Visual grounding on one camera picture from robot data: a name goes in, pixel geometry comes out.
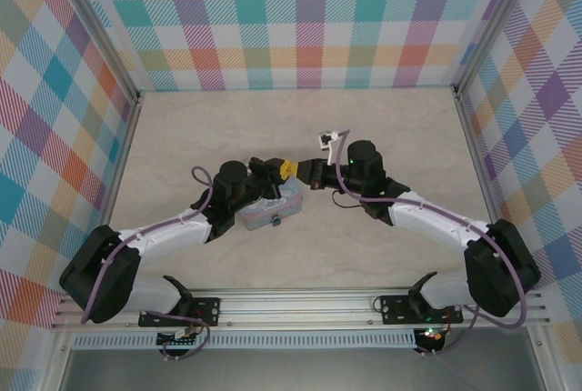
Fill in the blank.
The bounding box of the wide aluminium base beam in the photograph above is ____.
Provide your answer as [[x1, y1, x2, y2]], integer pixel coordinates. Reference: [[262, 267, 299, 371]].
[[49, 288, 554, 331]]

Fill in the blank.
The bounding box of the grey metal panel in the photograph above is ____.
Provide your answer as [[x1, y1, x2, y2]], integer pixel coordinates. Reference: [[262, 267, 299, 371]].
[[58, 348, 547, 391]]

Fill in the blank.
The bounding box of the right gripper thin black cable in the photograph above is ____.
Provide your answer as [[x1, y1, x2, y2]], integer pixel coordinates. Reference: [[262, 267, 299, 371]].
[[330, 188, 369, 213]]

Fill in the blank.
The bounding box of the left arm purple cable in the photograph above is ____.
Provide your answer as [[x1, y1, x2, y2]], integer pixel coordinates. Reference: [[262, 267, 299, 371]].
[[80, 165, 215, 324]]

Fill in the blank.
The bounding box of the aluminium floor rail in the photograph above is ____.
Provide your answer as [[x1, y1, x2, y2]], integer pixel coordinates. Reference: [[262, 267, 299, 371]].
[[454, 88, 501, 228], [102, 93, 145, 233]]

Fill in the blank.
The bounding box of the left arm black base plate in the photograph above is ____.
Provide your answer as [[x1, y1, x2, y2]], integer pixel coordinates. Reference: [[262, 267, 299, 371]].
[[138, 296, 223, 328]]

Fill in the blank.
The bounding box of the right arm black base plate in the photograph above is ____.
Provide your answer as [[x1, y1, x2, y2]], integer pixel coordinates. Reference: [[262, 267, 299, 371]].
[[378, 294, 465, 325]]

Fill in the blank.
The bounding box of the short purple cable loop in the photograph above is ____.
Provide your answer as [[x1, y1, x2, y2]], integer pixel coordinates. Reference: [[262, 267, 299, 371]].
[[143, 311, 211, 361]]

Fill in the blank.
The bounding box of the white slotted cable duct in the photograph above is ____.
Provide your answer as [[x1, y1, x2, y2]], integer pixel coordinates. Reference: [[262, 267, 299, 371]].
[[72, 329, 417, 350]]

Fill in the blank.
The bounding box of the aluminium frame post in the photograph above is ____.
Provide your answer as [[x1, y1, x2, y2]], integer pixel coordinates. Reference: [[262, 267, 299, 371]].
[[53, 0, 143, 104], [452, 0, 540, 96]]

